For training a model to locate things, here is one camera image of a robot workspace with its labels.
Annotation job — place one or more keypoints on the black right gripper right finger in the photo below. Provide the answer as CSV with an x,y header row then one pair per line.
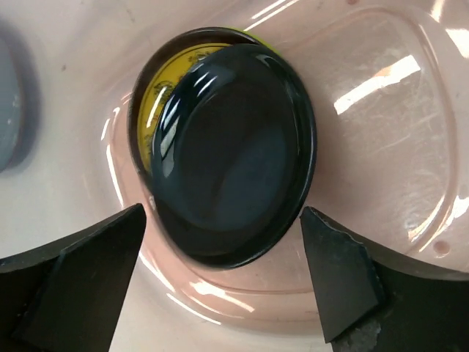
x,y
372,298

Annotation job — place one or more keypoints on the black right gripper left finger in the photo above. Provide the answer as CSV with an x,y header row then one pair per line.
x,y
67,295

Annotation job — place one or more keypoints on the dark teal ceramic plate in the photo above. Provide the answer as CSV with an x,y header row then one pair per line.
x,y
21,98

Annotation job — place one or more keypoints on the yellow patterned brown-rim plate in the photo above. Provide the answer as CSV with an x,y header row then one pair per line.
x,y
160,76

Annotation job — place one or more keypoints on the lime green plate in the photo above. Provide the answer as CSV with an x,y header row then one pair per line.
x,y
257,38

